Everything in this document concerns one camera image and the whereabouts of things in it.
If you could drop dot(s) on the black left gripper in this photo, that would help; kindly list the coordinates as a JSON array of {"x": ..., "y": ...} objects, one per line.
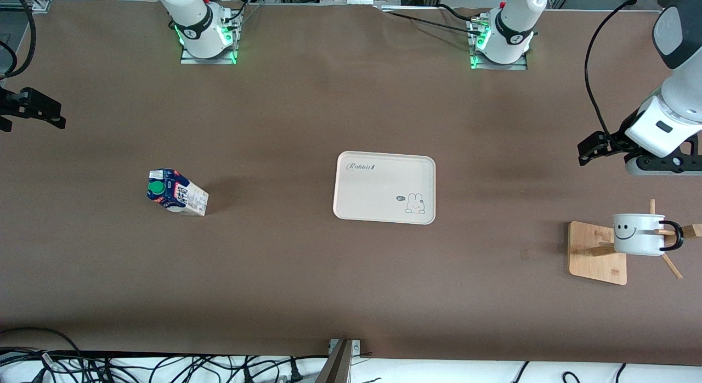
[{"x": 617, "y": 141}]

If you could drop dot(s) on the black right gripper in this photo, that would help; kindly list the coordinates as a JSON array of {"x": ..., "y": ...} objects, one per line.
[{"x": 16, "y": 106}]

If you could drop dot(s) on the blue milk carton green cap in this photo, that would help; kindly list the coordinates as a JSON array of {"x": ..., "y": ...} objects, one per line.
[{"x": 184, "y": 199}]

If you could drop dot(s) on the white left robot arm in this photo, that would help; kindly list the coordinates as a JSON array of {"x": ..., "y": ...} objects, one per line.
[{"x": 515, "y": 21}]

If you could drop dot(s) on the wooden mug rack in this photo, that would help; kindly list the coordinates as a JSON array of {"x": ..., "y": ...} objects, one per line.
[{"x": 595, "y": 262}]

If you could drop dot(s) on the cream tray with rabbit print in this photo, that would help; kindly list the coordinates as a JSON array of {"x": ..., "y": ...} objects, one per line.
[{"x": 384, "y": 185}]

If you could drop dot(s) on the aluminium profile beam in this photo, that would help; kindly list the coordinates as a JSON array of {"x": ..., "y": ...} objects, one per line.
[{"x": 337, "y": 366}]

